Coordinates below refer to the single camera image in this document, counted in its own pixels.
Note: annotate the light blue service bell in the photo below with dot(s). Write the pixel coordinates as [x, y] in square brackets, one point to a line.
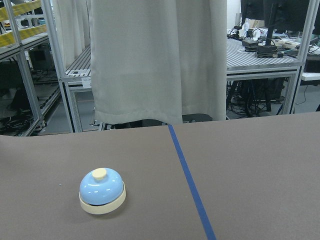
[102, 191]

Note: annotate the beige hanging curtain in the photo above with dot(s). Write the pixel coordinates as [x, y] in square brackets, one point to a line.
[155, 60]

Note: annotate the black monitor on stand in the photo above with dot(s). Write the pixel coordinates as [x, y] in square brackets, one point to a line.
[281, 15]

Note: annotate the aluminium frame workbench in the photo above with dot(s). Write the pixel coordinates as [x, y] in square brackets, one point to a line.
[262, 62]

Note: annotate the aluminium frame rack left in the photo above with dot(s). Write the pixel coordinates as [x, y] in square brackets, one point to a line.
[29, 87]

